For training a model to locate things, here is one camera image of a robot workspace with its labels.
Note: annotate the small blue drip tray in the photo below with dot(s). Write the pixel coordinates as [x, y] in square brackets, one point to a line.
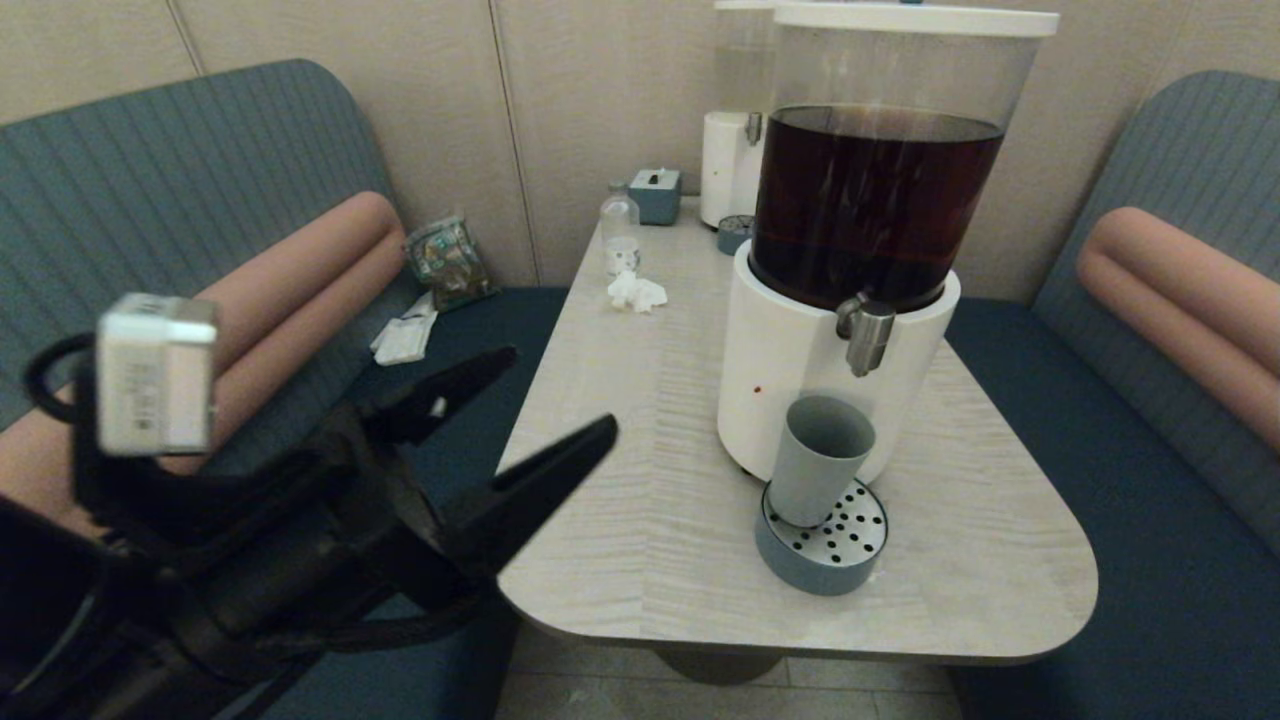
[733, 238]

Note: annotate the white clear water dispenser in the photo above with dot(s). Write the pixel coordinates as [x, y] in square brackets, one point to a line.
[725, 165]

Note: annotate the grey plastic cup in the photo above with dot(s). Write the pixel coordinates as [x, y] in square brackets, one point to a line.
[815, 470]

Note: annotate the large dark tea dispenser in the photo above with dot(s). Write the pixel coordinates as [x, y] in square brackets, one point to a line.
[800, 340]

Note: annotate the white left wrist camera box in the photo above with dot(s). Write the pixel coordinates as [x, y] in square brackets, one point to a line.
[155, 375]

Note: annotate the round blue perforated drip tray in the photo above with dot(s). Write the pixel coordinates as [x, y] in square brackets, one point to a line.
[830, 565]

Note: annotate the white napkin pack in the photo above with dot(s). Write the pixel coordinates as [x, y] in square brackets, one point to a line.
[405, 340]

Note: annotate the printed snack bag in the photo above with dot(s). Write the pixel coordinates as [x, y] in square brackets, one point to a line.
[450, 260]

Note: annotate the blue-grey tissue box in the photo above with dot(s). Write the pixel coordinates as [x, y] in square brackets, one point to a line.
[655, 198]

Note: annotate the metal dispenser tap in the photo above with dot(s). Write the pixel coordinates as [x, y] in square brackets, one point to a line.
[866, 335]

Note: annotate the clear plastic bottle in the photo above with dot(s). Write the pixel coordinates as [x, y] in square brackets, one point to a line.
[620, 225]

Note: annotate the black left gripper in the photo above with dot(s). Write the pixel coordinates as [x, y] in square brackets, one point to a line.
[380, 520]

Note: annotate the crumpled white tissue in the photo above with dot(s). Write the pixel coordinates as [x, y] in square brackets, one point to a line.
[635, 292]

